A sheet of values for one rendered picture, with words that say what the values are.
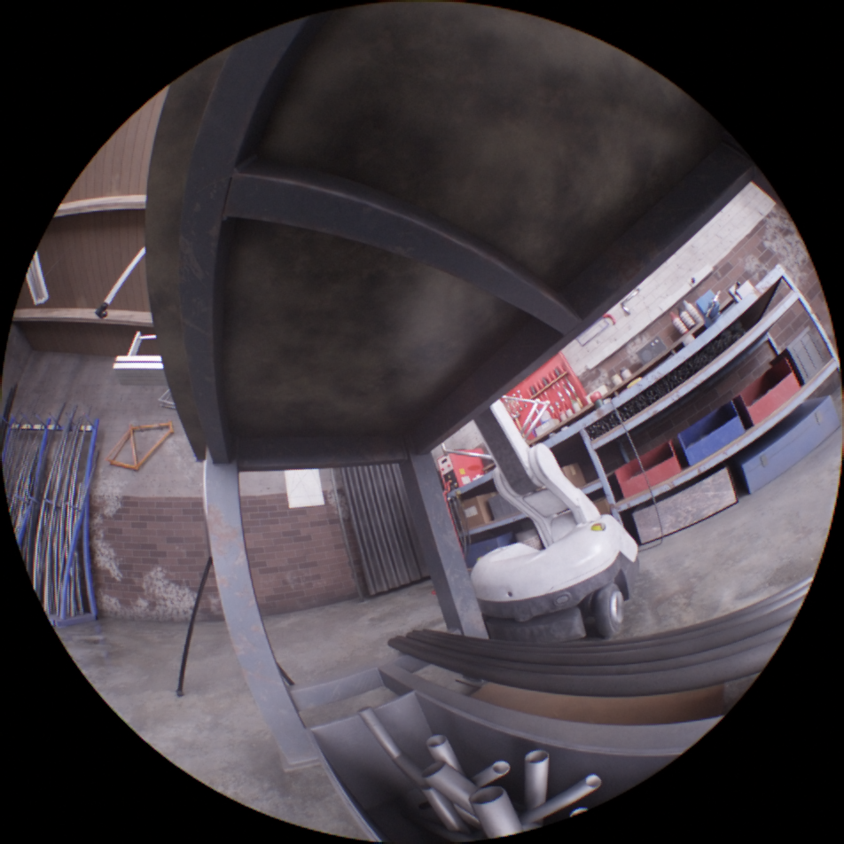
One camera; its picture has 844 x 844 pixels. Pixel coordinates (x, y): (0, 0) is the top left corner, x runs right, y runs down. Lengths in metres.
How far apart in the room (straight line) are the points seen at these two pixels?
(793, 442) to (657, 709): 1.42
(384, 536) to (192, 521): 2.11
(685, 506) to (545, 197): 1.52
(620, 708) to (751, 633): 0.31
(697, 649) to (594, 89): 0.67
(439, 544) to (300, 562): 2.51
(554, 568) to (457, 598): 0.28
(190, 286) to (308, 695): 0.76
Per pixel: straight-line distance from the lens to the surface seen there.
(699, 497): 1.65
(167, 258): 0.40
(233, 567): 0.65
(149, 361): 0.65
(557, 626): 0.86
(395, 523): 3.19
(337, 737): 0.53
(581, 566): 0.81
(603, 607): 0.87
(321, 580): 3.23
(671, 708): 0.62
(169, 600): 3.37
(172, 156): 0.36
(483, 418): 1.04
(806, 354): 1.83
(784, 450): 1.76
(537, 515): 1.23
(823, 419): 1.87
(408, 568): 3.19
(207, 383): 0.42
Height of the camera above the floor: 0.51
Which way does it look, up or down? 23 degrees up
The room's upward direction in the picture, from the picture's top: 17 degrees counter-clockwise
